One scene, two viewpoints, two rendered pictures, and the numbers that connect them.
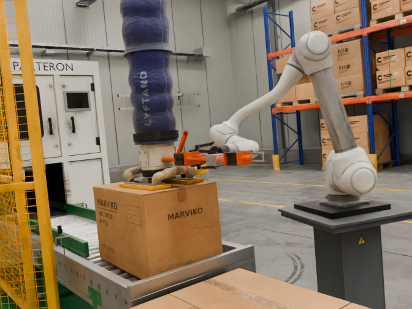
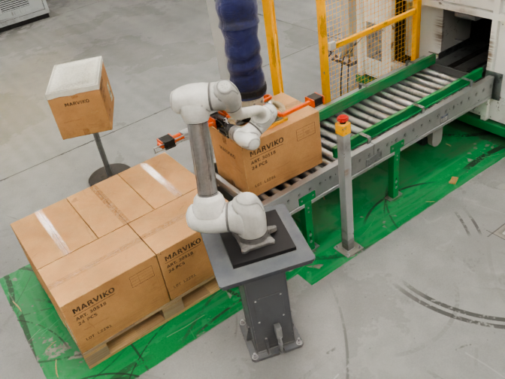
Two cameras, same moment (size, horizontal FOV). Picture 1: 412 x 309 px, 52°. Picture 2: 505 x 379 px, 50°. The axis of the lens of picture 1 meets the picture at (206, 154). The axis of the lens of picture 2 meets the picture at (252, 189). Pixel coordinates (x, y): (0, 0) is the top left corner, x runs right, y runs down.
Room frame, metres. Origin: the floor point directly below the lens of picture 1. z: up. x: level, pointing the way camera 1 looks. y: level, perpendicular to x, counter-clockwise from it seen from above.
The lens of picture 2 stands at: (2.40, -2.83, 2.64)
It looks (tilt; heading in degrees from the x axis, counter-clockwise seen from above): 36 degrees down; 97
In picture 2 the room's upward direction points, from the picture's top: 10 degrees counter-clockwise
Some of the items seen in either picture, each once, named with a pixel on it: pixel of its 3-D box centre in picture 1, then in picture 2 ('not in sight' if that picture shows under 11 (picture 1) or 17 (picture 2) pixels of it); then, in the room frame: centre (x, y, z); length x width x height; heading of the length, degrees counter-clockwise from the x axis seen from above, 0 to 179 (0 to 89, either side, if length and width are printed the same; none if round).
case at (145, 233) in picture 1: (154, 222); (267, 144); (2.14, 0.30, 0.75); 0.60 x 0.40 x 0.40; 35
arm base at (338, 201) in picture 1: (341, 197); (256, 232); (2.10, -0.66, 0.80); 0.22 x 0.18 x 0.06; 22
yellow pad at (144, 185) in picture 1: (143, 182); not in sight; (2.02, 0.31, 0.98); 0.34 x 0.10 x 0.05; 37
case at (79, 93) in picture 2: not in sight; (83, 96); (0.61, 1.22, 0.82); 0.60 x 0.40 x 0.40; 102
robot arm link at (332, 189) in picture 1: (342, 171); (247, 213); (2.08, -0.67, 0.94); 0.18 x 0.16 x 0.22; 178
